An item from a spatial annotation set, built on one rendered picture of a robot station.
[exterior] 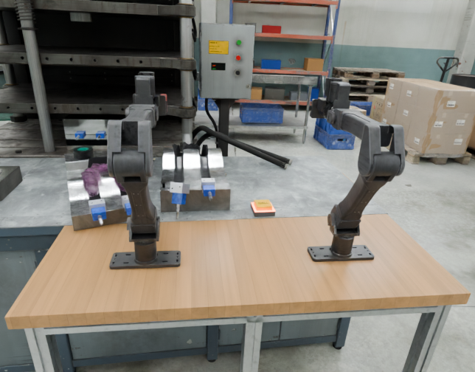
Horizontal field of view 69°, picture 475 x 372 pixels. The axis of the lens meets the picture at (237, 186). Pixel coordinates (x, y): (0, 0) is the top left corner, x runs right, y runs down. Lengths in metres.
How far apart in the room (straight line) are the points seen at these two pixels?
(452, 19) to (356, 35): 1.99
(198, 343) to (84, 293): 0.85
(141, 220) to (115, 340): 0.86
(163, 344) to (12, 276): 0.68
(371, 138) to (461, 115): 4.20
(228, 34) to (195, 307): 1.52
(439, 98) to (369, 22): 3.90
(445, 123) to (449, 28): 4.40
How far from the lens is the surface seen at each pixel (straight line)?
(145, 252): 1.02
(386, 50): 8.57
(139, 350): 1.77
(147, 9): 2.02
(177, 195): 1.26
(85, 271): 1.08
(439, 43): 9.07
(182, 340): 1.73
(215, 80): 2.07
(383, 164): 0.90
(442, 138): 5.02
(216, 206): 1.32
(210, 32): 2.05
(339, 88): 1.14
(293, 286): 1.00
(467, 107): 5.09
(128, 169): 0.79
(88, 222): 1.27
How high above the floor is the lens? 1.42
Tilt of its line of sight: 24 degrees down
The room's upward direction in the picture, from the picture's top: 3 degrees clockwise
